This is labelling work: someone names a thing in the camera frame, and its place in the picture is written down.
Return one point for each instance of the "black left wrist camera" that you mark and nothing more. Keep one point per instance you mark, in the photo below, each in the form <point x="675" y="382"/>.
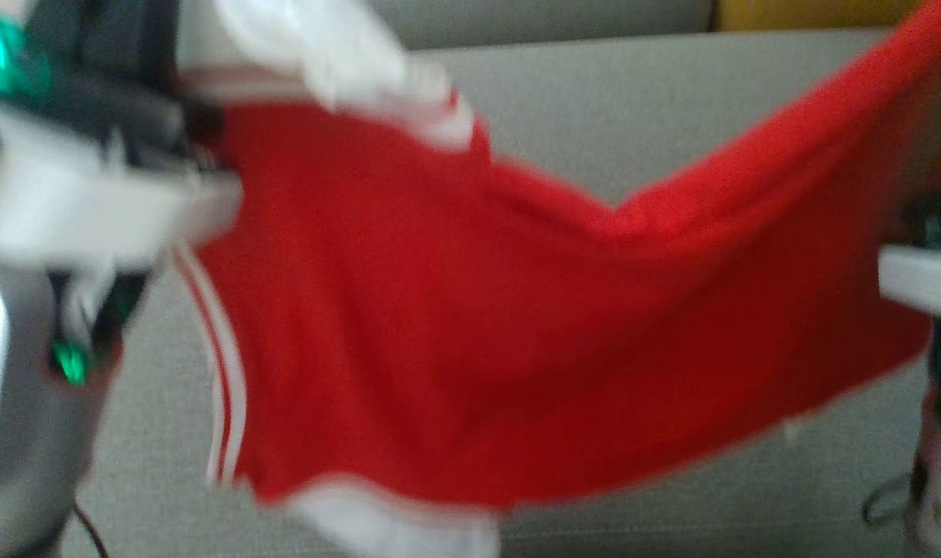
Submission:
<point x="91" y="39"/>

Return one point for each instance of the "red white basketball shorts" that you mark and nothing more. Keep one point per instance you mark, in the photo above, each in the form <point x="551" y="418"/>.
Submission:
<point x="478" y="325"/>

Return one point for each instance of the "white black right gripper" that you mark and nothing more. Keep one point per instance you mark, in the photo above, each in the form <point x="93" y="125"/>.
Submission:
<point x="932" y="279"/>

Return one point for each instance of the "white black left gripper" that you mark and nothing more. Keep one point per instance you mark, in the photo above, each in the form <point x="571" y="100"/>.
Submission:
<point x="91" y="186"/>

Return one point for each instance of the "yellow sofa backrest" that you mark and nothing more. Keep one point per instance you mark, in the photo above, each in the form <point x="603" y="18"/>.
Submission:
<point x="811" y="12"/>

